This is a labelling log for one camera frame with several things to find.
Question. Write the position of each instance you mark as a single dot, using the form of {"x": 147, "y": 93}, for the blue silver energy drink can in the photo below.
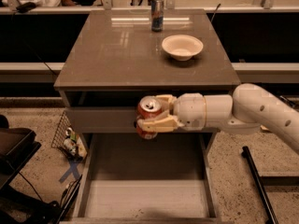
{"x": 157, "y": 15}

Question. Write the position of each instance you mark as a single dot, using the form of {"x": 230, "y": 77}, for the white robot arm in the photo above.
{"x": 244, "y": 111}

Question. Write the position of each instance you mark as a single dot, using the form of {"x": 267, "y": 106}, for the open grey middle drawer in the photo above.
{"x": 128, "y": 180}

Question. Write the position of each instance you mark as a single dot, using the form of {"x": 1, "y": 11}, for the wire mesh basket with trash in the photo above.
{"x": 67, "y": 141}

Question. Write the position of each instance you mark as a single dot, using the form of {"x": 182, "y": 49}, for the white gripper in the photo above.
{"x": 190, "y": 110}

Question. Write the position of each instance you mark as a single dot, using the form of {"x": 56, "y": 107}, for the closed top drawer black handle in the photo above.
{"x": 102, "y": 119}

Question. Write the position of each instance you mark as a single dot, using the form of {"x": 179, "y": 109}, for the black metal bar on floor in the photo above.
{"x": 271, "y": 217}

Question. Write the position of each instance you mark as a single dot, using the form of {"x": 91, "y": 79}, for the grey drawer cabinet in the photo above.
{"x": 117, "y": 59}

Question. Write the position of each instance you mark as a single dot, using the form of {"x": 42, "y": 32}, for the white bowl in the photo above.
{"x": 182, "y": 47}

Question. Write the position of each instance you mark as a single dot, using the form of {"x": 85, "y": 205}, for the orange red soda can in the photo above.
{"x": 148, "y": 107}

